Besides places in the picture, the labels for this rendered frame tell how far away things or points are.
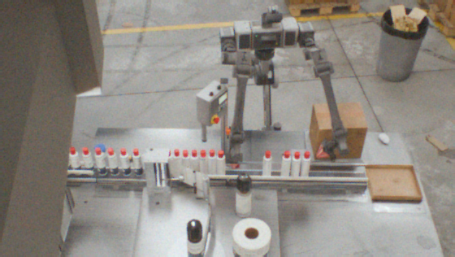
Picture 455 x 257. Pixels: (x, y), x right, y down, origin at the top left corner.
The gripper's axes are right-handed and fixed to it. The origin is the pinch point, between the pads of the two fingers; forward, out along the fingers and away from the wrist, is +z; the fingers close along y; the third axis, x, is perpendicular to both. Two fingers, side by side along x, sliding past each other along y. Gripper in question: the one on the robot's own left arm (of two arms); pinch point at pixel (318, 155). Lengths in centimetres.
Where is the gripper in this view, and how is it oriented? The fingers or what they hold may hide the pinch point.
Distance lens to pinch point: 330.8
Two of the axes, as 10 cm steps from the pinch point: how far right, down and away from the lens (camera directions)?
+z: -6.4, 5.5, 5.4
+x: 7.7, 4.7, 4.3
